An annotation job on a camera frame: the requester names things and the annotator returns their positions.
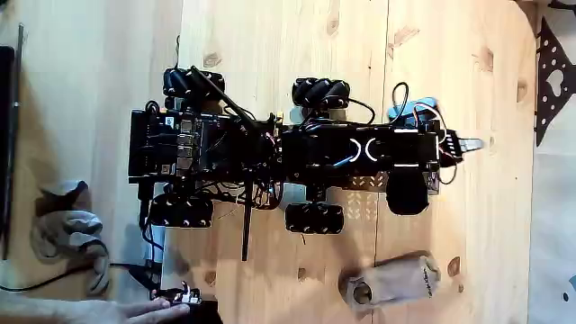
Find black mecanum wheel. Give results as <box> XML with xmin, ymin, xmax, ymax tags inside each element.
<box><xmin>161</xmin><ymin>66</ymin><xmax>226</xmax><ymax>99</ymax></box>
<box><xmin>283</xmin><ymin>202</ymin><xmax>346</xmax><ymax>236</ymax></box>
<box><xmin>147</xmin><ymin>193</ymin><xmax>215</xmax><ymax>229</ymax></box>
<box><xmin>291</xmin><ymin>76</ymin><xmax>352</xmax><ymax>110</ymax></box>

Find white patterned cloth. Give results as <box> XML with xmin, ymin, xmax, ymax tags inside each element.
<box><xmin>526</xmin><ymin>0</ymin><xmax>576</xmax><ymax>324</ymax></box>

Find black camera cable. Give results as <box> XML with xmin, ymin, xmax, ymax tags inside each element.
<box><xmin>346</xmin><ymin>81</ymin><xmax>411</xmax><ymax>128</ymax></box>

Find blue and black camera box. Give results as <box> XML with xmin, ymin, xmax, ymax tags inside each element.
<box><xmin>387</xmin><ymin>96</ymin><xmax>440</xmax><ymax>131</ymax></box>

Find rolled grey sock with print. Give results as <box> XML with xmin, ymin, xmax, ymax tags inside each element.
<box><xmin>337</xmin><ymin>253</ymin><xmax>443</xmax><ymax>312</ymax></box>

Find person's hand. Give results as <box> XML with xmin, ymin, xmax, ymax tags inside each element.
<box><xmin>117</xmin><ymin>296</ymin><xmax>192</xmax><ymax>323</ymax></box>

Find black device with white marks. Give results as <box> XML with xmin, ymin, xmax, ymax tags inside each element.
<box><xmin>150</xmin><ymin>281</ymin><xmax>221</xmax><ymax>324</ymax></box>

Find black sock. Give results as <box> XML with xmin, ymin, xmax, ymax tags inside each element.
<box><xmin>385</xmin><ymin>169</ymin><xmax>430</xmax><ymax>216</ymax></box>

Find black flat device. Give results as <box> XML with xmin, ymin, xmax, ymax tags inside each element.
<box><xmin>0</xmin><ymin>44</ymin><xmax>16</xmax><ymax>239</ymax></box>

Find black antenna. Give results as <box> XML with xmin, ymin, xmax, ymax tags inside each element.
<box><xmin>239</xmin><ymin>177</ymin><xmax>255</xmax><ymax>263</ymax></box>
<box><xmin>188</xmin><ymin>65</ymin><xmax>261</xmax><ymax>132</ymax></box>

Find thin dark rod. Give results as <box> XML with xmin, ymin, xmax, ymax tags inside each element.
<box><xmin>1</xmin><ymin>22</ymin><xmax>25</xmax><ymax>261</ymax></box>

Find red and white servo wires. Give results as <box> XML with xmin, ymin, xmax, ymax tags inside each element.
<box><xmin>412</xmin><ymin>102</ymin><xmax>459</xmax><ymax>186</ymax></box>

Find black perforated heart cutout plate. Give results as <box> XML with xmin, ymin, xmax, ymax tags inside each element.
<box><xmin>534</xmin><ymin>16</ymin><xmax>576</xmax><ymax>148</ymax></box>

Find black power cable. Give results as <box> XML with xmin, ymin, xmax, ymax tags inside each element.
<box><xmin>0</xmin><ymin>260</ymin><xmax>163</xmax><ymax>293</ymax></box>

